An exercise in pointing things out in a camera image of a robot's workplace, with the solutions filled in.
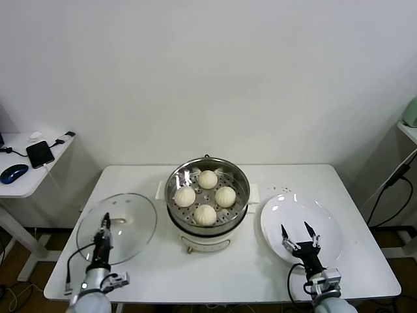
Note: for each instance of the white table with appliance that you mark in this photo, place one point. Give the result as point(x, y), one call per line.
point(408, 130)

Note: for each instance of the blue computer mouse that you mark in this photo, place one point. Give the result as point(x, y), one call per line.
point(13, 172)

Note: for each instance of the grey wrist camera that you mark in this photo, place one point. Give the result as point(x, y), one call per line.
point(330, 277)
point(117, 279)

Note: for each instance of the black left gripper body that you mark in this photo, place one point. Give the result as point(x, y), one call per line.
point(101, 254)

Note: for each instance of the black smartphone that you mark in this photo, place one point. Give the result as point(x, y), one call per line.
point(39, 155)

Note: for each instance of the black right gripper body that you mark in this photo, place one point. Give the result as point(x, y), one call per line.
point(307, 252)

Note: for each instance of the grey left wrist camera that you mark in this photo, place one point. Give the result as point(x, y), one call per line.
point(117, 279)

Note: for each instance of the black and silver adapter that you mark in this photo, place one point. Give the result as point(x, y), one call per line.
point(66, 136)

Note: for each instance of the white earbuds case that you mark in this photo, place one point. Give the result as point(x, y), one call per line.
point(36, 136)

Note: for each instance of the perforated steel steamer basket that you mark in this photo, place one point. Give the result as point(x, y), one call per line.
point(239, 182)

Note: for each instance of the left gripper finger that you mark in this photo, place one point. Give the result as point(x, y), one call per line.
point(108, 225)
point(104, 225)

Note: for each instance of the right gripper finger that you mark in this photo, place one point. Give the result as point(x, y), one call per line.
point(284, 233)
point(309, 229)

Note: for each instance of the white round plate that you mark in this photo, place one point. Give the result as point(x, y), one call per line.
point(325, 225)

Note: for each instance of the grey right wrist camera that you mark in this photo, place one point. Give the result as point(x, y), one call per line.
point(330, 277)

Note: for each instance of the round glass pot lid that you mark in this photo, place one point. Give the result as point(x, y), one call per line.
point(137, 221)

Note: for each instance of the white steamed baozi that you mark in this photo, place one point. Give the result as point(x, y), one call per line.
point(185, 197)
point(225, 196)
point(208, 179)
point(205, 214)

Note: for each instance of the mint green appliance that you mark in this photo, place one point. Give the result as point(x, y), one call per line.
point(411, 114)

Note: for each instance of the white electric cooker base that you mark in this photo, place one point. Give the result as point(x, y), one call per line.
point(208, 243)

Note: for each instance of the white side desk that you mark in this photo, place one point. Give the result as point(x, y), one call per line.
point(19, 190)

